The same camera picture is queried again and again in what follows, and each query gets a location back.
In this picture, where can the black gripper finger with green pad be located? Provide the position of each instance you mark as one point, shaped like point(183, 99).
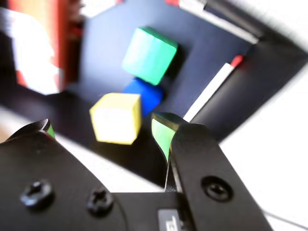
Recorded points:
point(207, 163)
point(48, 187)

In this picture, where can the blue wooden cube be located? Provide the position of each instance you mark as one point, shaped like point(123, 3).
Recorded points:
point(149, 96)

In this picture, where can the yellow wooden cube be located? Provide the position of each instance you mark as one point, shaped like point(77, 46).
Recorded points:
point(115, 120)

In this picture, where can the green wooden cube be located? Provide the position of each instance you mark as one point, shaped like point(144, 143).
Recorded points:
point(149, 57)

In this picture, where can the black cardboard box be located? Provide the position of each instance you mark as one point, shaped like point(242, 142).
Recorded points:
point(103, 60)

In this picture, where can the white stick red tip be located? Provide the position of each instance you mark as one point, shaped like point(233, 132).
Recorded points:
point(211, 89)

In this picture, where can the orange and white carton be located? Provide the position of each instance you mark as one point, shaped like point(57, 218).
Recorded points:
point(33, 60)

